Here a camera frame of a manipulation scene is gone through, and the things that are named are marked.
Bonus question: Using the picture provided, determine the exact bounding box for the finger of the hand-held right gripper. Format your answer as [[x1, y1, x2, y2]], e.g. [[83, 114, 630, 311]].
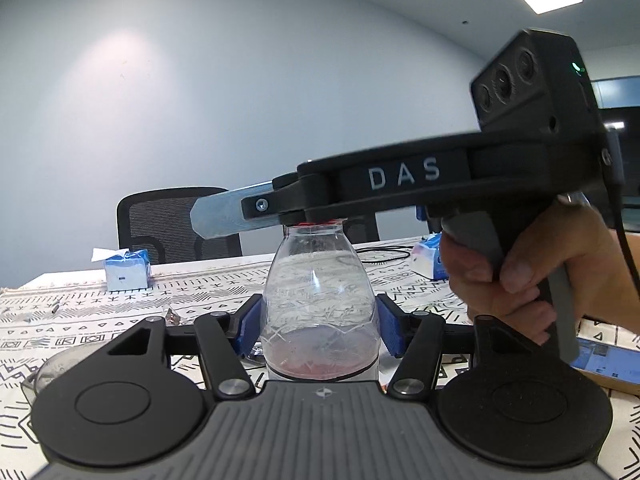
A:
[[190, 183, 302, 240]]

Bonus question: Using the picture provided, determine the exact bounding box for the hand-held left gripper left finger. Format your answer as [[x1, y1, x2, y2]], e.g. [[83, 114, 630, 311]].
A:
[[100, 295, 265, 402]]

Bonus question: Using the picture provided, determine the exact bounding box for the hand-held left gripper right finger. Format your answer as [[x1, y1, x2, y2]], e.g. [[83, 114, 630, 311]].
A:
[[375, 293, 512, 403]]

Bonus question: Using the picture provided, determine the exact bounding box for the clear plastic bottle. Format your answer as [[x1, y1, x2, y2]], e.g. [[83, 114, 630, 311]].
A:
[[259, 220, 379, 384]]

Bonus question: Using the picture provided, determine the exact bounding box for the person's right hand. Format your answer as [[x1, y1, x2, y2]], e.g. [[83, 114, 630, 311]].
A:
[[439, 204, 640, 347]]

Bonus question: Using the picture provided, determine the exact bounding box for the black mesh office chair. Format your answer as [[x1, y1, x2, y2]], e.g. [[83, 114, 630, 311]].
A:
[[116, 187, 244, 266], [344, 212, 381, 244]]

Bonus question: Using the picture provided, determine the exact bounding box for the blue floral tissue pack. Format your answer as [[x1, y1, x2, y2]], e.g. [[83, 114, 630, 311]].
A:
[[411, 237, 452, 282]]

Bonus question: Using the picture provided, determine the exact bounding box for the dark window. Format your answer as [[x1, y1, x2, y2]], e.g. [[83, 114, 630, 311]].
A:
[[589, 75, 640, 234]]

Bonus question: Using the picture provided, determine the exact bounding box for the blue tissue box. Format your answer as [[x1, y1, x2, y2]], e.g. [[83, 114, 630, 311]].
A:
[[92, 247, 153, 292]]

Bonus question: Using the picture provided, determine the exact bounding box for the patterned white tablecloth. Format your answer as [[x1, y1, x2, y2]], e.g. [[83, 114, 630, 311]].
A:
[[0, 235, 640, 467]]

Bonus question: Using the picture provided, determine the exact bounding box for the clear glass cup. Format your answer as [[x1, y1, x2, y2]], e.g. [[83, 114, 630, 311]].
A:
[[21, 347, 82, 405]]

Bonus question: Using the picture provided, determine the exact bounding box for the smartphone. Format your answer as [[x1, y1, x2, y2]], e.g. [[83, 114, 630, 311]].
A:
[[572, 336, 640, 396]]

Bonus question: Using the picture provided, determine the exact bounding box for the black looped cable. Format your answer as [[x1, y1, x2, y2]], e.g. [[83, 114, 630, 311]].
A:
[[357, 246, 417, 264]]

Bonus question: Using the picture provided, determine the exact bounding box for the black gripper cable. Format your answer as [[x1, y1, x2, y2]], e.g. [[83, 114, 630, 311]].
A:
[[602, 127, 640, 295]]

